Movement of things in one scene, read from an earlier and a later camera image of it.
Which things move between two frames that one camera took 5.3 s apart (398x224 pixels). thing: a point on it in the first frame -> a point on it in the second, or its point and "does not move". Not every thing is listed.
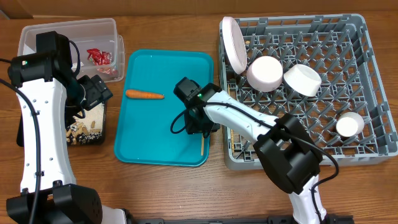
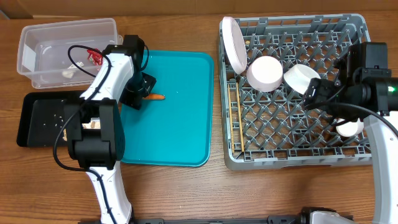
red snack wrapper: (98, 57) does not move
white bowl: (303, 80) does not move
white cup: (349, 124) does not move
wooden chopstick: (232, 132) does not move
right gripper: (193, 127) -> (319, 94)
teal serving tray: (142, 127) does not move
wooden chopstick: (202, 144) -> (240, 117)
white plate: (234, 45) does not move
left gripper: (97, 91) -> (133, 100)
